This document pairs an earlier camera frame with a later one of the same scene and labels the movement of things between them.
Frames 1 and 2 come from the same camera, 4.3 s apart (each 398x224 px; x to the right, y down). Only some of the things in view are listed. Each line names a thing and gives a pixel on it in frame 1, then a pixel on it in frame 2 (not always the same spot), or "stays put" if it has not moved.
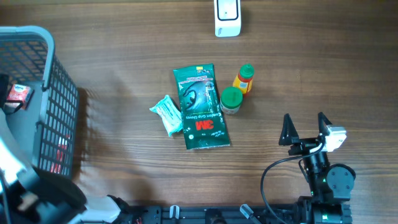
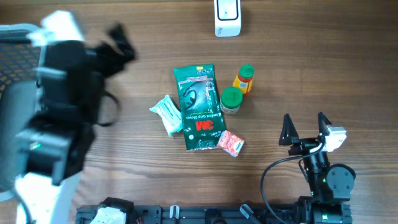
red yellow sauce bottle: (244, 79) stays put
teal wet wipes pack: (170, 114) stays put
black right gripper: (302, 144) stays put
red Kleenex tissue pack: (22, 93) → (230, 144)
